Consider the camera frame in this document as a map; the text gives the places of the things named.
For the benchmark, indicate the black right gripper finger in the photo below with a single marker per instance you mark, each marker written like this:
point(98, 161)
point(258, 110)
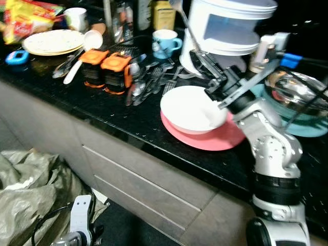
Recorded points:
point(211, 66)

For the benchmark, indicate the white bowl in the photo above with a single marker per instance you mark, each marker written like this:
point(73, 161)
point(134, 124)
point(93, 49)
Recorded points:
point(187, 110)

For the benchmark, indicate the pink plate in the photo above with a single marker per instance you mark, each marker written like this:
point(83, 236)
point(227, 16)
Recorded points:
point(215, 141)

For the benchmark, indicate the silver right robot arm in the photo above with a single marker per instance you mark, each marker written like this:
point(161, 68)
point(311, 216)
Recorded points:
point(271, 148)

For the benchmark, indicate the black floor mat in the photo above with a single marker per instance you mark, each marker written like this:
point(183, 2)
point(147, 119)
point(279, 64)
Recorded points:
point(128, 230)

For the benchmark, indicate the white stacked food container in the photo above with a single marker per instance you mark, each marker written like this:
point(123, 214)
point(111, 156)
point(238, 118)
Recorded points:
point(225, 25)

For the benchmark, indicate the grey drawer front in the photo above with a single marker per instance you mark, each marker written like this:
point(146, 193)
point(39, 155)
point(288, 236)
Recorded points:
point(143, 192)
point(143, 159)
point(138, 215)

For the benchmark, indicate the blue mug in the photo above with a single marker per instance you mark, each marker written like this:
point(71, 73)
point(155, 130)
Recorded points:
point(164, 43)

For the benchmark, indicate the stainless steel bowl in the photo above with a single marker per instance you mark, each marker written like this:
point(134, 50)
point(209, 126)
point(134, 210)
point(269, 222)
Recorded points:
point(294, 89)

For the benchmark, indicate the yellow box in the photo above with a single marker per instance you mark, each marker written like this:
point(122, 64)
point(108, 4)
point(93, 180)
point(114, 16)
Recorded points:
point(164, 15)

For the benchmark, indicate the olive green plastic bag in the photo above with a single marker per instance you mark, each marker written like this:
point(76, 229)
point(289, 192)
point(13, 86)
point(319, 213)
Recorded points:
point(31, 195)

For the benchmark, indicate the black chopstick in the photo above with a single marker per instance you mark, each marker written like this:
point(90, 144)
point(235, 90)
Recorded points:
point(305, 84)

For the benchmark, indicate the light blue plate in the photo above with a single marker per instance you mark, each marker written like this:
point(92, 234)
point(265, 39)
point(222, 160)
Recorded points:
point(307, 128)

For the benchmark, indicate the white plastic ladle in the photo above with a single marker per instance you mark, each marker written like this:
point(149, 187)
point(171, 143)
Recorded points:
point(92, 40)

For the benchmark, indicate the grey cabinet door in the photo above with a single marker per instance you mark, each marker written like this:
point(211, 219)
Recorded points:
point(220, 220)
point(31, 118)

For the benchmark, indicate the plain white cup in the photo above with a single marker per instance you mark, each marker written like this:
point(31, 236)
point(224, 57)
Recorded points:
point(76, 19)

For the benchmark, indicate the metal tongs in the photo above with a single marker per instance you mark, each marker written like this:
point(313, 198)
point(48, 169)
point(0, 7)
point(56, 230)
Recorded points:
point(64, 66)

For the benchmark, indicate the patterned cream plate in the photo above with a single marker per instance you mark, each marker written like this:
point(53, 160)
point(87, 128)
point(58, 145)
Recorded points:
point(51, 42)

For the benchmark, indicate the yellow red snack packet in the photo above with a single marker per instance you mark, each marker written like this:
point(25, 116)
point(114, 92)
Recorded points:
point(25, 23)

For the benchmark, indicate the small blue gadget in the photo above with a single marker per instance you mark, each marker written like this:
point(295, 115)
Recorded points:
point(8, 57)

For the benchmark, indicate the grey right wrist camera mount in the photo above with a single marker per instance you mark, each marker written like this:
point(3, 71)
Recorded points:
point(246, 87)

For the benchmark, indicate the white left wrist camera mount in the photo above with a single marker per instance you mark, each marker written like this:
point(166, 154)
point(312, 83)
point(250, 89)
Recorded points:
point(82, 210)

